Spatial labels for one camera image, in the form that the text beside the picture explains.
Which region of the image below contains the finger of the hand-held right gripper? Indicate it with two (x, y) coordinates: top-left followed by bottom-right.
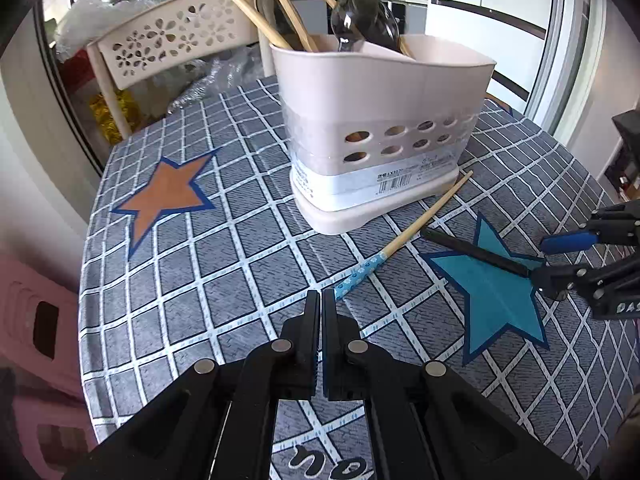
(530, 255), (640, 302)
(540, 204), (640, 257)

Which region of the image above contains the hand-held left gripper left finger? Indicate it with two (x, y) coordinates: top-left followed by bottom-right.
(65, 290), (321, 480)

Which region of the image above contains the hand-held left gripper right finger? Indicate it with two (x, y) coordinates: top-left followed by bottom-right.
(322, 288), (586, 480)

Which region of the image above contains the blue patterned bamboo chopstick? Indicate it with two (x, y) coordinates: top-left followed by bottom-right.
(334, 171), (474, 302)

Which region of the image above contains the pink plastic stool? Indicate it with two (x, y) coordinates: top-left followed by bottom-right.
(0, 252), (101, 480)

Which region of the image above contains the grey checked star tablecloth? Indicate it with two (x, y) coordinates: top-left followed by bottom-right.
(79, 77), (640, 480)

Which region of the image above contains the crumpled clear plastic wrap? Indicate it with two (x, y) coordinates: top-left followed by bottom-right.
(167, 47), (263, 113)

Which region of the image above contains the white door frame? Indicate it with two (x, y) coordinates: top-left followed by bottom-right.
(525, 0), (608, 136)

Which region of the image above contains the pink plastic utensil holder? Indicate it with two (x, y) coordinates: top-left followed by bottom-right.
(270, 34), (497, 235)

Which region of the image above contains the yellow bag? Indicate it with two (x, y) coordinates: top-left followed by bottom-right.
(89, 89), (142, 145)

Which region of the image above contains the black box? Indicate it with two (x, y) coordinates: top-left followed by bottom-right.
(604, 110), (640, 196)

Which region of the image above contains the beige perforated plastic chair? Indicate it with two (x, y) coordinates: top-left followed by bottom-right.
(86, 0), (281, 137)

